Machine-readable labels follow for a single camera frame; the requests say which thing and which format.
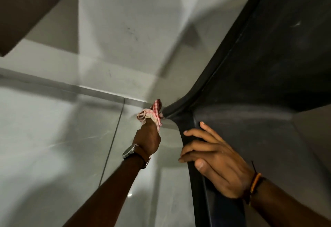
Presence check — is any person's left hand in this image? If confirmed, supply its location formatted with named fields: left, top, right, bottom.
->
left=132, top=119, right=162, bottom=158

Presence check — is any person's right forearm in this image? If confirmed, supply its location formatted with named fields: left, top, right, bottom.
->
left=249, top=178, right=331, bottom=227

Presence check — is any silver wristwatch with brown strap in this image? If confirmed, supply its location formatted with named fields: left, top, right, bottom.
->
left=122, top=143, right=151, bottom=170

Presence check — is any person's left forearm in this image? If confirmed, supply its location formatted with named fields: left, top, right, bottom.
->
left=63, top=155, right=146, bottom=227

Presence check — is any red checked cloth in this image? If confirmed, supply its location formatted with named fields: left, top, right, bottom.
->
left=137, top=99, right=164, bottom=132

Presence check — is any orange and black thread bracelet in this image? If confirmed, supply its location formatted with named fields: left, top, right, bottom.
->
left=243, top=161, right=264, bottom=205

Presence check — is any person's right hand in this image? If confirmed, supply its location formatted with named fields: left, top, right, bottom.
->
left=178, top=122, right=255, bottom=199

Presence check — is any black plastic chair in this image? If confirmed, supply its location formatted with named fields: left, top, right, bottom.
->
left=161, top=0, right=331, bottom=227

